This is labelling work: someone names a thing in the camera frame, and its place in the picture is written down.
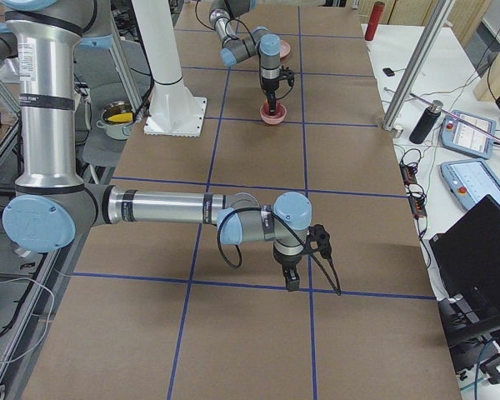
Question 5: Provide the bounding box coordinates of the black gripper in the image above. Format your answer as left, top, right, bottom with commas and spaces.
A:
261, 67, 280, 116
273, 247, 303, 292

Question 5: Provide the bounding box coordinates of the pink bowl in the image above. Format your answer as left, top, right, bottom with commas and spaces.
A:
259, 102, 287, 126

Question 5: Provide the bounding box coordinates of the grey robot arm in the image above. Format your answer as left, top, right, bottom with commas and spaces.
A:
209, 0, 281, 116
0, 1, 313, 292

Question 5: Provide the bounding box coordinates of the pink plate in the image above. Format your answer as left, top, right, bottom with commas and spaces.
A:
280, 39, 291, 59

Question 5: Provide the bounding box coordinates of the steel bowl with corn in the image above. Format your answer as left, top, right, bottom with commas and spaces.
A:
96, 101, 135, 141

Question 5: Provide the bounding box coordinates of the red cylinder tube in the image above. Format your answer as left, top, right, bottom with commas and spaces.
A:
364, 1, 385, 42

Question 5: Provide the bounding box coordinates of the brown paper table cover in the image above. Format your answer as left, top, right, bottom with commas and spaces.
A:
23, 3, 460, 399

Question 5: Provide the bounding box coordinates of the orange black usb hub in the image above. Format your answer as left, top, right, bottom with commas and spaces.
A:
399, 162, 428, 219

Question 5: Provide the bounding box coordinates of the black water bottle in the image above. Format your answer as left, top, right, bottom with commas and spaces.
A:
408, 100, 443, 144

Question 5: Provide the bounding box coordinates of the black laptop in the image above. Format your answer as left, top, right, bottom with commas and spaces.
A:
427, 193, 500, 309

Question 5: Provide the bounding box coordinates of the upper teach pendant tablet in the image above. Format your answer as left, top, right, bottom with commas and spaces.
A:
440, 110, 497, 159

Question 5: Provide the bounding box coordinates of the teach pendant tablet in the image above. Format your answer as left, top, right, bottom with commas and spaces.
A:
440, 110, 497, 159
440, 159, 500, 211

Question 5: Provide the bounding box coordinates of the lower teach pendant tablet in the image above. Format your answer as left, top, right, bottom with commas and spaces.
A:
440, 159, 500, 211

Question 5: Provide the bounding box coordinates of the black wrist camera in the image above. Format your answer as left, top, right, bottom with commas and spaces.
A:
279, 66, 295, 88

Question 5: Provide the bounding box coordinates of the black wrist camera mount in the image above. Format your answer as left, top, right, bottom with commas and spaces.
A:
306, 224, 333, 260

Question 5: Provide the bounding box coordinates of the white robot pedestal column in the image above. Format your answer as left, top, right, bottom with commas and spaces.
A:
132, 0, 207, 138

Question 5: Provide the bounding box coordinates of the small black pad with cable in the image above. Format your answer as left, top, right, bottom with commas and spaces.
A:
382, 67, 395, 77

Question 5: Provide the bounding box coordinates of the aluminium frame post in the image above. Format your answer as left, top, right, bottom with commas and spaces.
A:
381, 0, 455, 131

